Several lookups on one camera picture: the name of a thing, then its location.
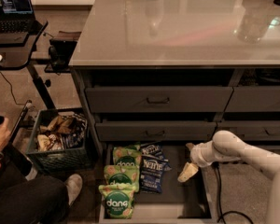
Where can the open bottom left drawer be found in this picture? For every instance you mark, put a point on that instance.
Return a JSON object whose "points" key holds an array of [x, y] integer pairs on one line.
{"points": [[179, 203]]}

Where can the rear green Dang bag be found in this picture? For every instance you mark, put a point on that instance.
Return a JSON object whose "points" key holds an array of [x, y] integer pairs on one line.
{"points": [[127, 156]]}

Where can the front green Dang bag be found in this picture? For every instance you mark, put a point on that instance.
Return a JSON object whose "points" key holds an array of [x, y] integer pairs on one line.
{"points": [[118, 199]]}

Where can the person's hand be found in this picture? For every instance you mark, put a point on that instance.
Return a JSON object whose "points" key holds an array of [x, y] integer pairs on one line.
{"points": [[4, 134]]}

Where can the blue kettle chip bag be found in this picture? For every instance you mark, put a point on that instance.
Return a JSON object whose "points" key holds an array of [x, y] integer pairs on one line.
{"points": [[155, 149], [151, 173]]}

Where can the middle green Dang bag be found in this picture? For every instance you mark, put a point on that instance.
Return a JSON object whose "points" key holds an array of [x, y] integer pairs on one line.
{"points": [[117, 174]]}

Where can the white shoe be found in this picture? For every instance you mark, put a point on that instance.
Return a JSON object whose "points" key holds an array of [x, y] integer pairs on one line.
{"points": [[74, 184]]}

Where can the green dang bag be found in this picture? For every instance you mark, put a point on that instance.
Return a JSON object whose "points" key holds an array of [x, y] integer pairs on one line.
{"points": [[117, 174], [118, 199], [127, 156]]}

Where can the middle right drawer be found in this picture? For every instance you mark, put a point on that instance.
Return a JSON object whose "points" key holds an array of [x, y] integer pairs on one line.
{"points": [[264, 130]]}

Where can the bottom right drawer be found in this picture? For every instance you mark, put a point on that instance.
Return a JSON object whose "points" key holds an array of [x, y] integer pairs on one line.
{"points": [[270, 148]]}

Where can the grey cabinet with counter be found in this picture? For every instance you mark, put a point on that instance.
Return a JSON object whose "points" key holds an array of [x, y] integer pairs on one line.
{"points": [[196, 43]]}

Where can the top right drawer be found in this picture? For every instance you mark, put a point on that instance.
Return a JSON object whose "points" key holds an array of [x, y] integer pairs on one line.
{"points": [[255, 99]]}

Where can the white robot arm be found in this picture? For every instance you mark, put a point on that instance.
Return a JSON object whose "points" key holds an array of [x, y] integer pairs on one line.
{"points": [[226, 146]]}

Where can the snack wrappers in crate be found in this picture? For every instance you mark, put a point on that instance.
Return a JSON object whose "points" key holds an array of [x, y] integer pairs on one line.
{"points": [[62, 132]]}

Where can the open laptop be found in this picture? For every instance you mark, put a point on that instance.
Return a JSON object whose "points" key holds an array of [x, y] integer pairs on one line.
{"points": [[16, 16]]}

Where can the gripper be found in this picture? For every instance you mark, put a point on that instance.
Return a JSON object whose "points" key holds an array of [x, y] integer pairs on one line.
{"points": [[197, 156]]}

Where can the person's leg dark trousers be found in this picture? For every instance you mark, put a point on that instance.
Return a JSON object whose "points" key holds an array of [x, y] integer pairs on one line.
{"points": [[42, 200]]}

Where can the dark box beside counter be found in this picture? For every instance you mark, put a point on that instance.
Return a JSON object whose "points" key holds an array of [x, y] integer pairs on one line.
{"points": [[62, 46]]}

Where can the dark plastic snack crate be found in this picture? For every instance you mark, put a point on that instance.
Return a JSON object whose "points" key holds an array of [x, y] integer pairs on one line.
{"points": [[57, 160]]}

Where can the middle left drawer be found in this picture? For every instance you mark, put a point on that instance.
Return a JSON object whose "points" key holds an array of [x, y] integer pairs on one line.
{"points": [[155, 126]]}

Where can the black side desk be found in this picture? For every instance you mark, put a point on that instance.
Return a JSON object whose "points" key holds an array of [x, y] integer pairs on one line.
{"points": [[17, 58]]}

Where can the top left drawer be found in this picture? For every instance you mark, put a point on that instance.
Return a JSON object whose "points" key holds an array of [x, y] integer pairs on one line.
{"points": [[157, 99]]}

